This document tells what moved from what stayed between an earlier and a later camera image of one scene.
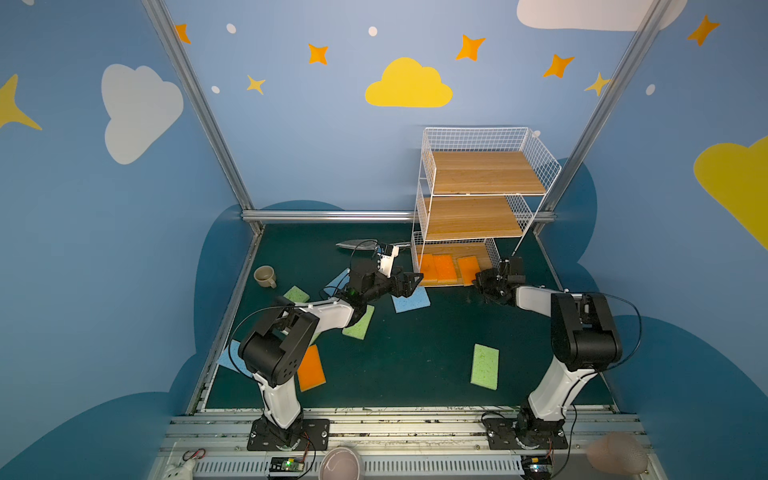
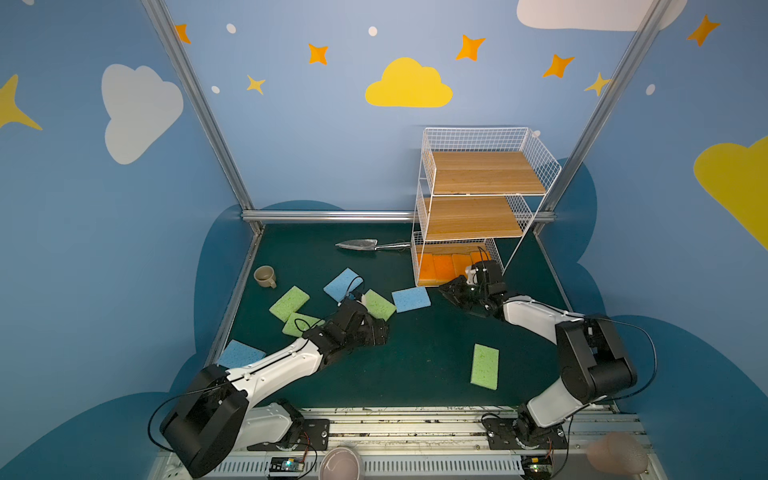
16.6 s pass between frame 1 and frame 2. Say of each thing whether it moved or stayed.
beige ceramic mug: stayed
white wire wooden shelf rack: stayed
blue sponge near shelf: stayed
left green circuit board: stayed
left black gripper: moved
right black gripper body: moved
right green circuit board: stayed
